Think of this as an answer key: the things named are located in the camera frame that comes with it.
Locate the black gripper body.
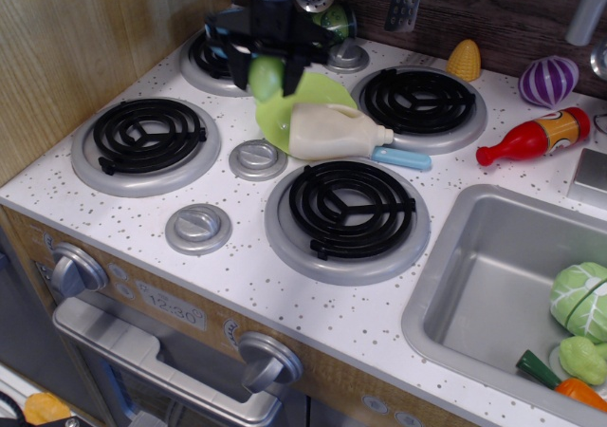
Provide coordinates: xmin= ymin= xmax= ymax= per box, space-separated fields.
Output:
xmin=206 ymin=0 xmax=332 ymax=65

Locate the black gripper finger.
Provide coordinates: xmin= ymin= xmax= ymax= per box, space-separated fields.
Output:
xmin=223 ymin=43 xmax=252 ymax=90
xmin=283 ymin=54 xmax=308 ymax=96

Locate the green toy pear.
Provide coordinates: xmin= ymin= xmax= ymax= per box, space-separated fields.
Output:
xmin=248 ymin=56 xmax=285 ymax=104

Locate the blue plastic bowl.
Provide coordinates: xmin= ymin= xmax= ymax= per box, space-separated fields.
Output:
xmin=205 ymin=24 xmax=228 ymax=60

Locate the back left black burner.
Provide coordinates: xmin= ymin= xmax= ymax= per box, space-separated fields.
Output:
xmin=179 ymin=29 xmax=250 ymax=98

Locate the black burner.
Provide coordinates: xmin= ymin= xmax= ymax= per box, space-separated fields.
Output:
xmin=71 ymin=98 xmax=221 ymax=198
xmin=351 ymin=66 xmax=487 ymax=156
xmin=265 ymin=159 xmax=431 ymax=286
xmin=179 ymin=29 xmax=250 ymax=98

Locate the light green plate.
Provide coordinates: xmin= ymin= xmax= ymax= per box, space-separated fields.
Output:
xmin=255 ymin=72 xmax=358 ymax=153

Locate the silver stove knob back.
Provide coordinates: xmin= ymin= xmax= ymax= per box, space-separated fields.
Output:
xmin=325 ymin=38 xmax=370 ymax=74

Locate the silver stove knob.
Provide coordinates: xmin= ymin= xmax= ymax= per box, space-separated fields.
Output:
xmin=165 ymin=203 xmax=232 ymax=256
xmin=229 ymin=139 xmax=287 ymax=181
xmin=325 ymin=38 xmax=370 ymax=74

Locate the green toy can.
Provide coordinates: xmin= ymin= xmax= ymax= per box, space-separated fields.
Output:
xmin=312 ymin=3 xmax=358 ymax=46

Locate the cream toy milk jug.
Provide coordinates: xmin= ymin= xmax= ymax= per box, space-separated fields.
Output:
xmin=288 ymin=102 xmax=394 ymax=160

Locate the silver stove knob middle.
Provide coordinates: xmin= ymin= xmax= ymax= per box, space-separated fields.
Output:
xmin=229 ymin=139 xmax=287 ymax=181

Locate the front left black burner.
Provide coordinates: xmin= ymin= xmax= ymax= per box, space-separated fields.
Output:
xmin=71 ymin=98 xmax=221 ymax=198

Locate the back right black burner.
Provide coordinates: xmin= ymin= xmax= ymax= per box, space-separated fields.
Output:
xmin=351 ymin=66 xmax=487 ymax=156

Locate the front right black burner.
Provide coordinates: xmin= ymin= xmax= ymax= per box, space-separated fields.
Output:
xmin=265 ymin=159 xmax=431 ymax=286

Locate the yellow toy corn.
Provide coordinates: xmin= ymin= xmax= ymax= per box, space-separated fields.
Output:
xmin=446 ymin=39 xmax=482 ymax=82

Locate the silver stove knob front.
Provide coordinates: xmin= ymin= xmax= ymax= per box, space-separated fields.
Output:
xmin=165 ymin=203 xmax=232 ymax=256

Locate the purple toy onion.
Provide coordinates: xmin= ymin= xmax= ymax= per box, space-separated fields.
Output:
xmin=518 ymin=56 xmax=579 ymax=108

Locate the oven clock display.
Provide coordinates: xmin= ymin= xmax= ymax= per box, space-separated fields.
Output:
xmin=136 ymin=281 xmax=207 ymax=331

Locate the left silver oven dial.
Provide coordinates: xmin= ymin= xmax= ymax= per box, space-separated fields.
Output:
xmin=50 ymin=242 xmax=109 ymax=298

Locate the silver oven dial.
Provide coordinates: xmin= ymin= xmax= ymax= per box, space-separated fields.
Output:
xmin=238 ymin=331 xmax=304 ymax=394
xmin=50 ymin=242 xmax=109 ymax=298

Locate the red toy ketchup bottle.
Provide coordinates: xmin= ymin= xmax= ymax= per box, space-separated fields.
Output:
xmin=476 ymin=107 xmax=591 ymax=166

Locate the silver faucet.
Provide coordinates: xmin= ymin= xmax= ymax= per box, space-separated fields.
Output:
xmin=565 ymin=0 xmax=606 ymax=81

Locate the right silver oven dial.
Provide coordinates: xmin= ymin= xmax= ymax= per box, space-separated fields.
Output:
xmin=238 ymin=331 xmax=304 ymax=394

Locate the silver sink basin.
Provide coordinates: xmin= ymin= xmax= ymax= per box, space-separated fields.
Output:
xmin=402 ymin=185 xmax=606 ymax=407

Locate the silver faucet base block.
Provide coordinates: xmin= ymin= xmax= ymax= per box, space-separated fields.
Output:
xmin=567 ymin=148 xmax=607 ymax=209

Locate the green toy cabbage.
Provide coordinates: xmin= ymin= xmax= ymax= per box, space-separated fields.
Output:
xmin=549 ymin=262 xmax=606 ymax=343

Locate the yellow toy on floor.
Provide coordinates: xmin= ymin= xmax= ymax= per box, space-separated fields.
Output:
xmin=23 ymin=393 xmax=72 ymax=425

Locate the small green toy vegetable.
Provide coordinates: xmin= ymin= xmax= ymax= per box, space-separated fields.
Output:
xmin=559 ymin=336 xmax=606 ymax=385

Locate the orange toy carrot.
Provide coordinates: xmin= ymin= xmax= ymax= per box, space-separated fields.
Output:
xmin=516 ymin=350 xmax=606 ymax=412

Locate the blue toy knife handle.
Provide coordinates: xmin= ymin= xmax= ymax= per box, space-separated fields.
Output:
xmin=371 ymin=147 xmax=432 ymax=171

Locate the silver oven door handle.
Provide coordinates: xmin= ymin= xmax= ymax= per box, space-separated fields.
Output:
xmin=53 ymin=298 xmax=283 ymax=426

